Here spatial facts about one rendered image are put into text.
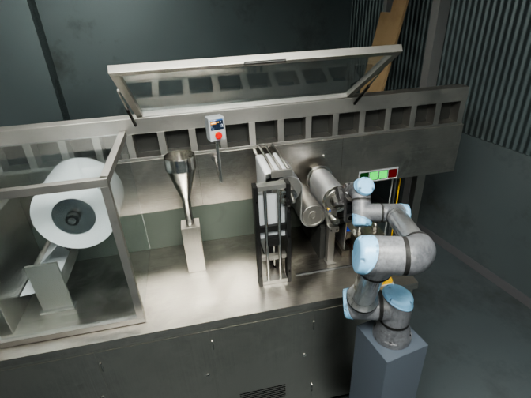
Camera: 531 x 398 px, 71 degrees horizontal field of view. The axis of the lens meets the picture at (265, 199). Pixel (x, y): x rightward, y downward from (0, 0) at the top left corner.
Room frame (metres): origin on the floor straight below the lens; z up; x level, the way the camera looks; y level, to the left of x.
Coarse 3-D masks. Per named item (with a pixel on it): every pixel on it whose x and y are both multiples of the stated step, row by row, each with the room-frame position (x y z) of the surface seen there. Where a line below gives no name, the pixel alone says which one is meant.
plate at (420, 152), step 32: (448, 128) 2.05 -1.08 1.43; (160, 160) 1.75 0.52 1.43; (224, 160) 1.81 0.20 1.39; (288, 160) 1.88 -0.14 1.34; (320, 160) 1.91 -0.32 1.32; (352, 160) 1.95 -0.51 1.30; (384, 160) 1.98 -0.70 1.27; (416, 160) 2.02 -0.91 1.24; (448, 160) 2.06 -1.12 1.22; (160, 192) 1.75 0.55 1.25; (192, 192) 1.78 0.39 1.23; (224, 192) 1.81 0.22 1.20
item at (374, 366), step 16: (368, 336) 1.05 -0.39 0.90; (416, 336) 1.04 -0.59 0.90; (368, 352) 1.02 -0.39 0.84; (384, 352) 0.97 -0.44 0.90; (400, 352) 0.97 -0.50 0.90; (416, 352) 0.98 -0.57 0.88; (352, 368) 1.11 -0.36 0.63; (368, 368) 1.01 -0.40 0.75; (384, 368) 0.93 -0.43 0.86; (400, 368) 0.95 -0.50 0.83; (416, 368) 0.98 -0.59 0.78; (352, 384) 1.09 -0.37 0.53; (368, 384) 1.00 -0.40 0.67; (384, 384) 0.93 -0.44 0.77; (400, 384) 0.96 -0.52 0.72; (416, 384) 0.99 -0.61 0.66
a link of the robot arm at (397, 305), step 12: (384, 288) 1.07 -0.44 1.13; (396, 288) 1.08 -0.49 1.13; (384, 300) 1.03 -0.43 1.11; (396, 300) 1.01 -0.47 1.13; (408, 300) 1.02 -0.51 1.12; (384, 312) 1.01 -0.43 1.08; (396, 312) 1.00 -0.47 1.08; (408, 312) 1.00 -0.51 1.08; (396, 324) 1.00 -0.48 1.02; (408, 324) 1.01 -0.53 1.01
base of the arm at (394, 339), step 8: (376, 320) 1.09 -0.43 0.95; (376, 328) 1.05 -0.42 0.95; (384, 328) 1.02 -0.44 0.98; (392, 328) 1.00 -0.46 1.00; (408, 328) 1.02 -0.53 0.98; (376, 336) 1.03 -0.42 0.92; (384, 336) 1.01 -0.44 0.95; (392, 336) 1.00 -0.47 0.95; (400, 336) 0.99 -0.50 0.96; (408, 336) 1.00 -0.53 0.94; (384, 344) 1.00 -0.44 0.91; (392, 344) 0.98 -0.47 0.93; (400, 344) 0.98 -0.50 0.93; (408, 344) 0.99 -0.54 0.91
